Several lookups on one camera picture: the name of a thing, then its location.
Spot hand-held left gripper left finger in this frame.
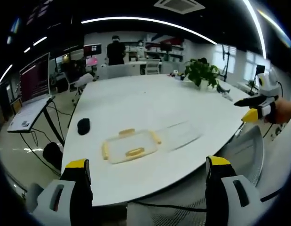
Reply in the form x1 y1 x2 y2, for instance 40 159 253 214
32 159 94 226

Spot green potted plant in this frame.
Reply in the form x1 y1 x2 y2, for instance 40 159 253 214
183 57 221 90

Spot person's right hand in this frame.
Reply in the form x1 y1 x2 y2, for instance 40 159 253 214
264 97 291 124

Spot large computer monitor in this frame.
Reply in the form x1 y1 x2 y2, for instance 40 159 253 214
19 52 51 104

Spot small black cloth lump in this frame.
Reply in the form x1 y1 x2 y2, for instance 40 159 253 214
76 117 92 136

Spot black tripod stand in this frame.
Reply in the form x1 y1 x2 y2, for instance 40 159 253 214
221 44 232 82

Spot white side desk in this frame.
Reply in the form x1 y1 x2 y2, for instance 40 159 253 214
6 95 56 134

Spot black round stool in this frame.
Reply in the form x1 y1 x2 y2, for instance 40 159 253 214
42 142 64 170

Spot ceiling air vent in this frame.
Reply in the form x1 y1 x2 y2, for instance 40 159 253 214
154 0 206 12

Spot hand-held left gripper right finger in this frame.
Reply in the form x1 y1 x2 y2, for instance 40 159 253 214
205 155 263 226

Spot white office chair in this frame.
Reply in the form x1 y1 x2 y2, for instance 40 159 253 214
64 70 86 106
144 58 161 75

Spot red wall screen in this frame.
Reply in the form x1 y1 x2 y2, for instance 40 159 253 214
83 44 102 57

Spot small black and white toy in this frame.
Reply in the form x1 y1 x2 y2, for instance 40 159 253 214
166 69 186 81

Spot clear container lid yellow latches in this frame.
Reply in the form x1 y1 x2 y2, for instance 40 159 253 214
102 128 163 165

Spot clear plastic food container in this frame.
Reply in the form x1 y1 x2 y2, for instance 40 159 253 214
156 121 204 154

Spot grey mesh office chair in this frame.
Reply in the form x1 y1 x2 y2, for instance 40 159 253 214
224 125 265 188
127 197 207 226

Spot black cable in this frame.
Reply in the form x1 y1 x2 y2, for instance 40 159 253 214
133 199 207 212

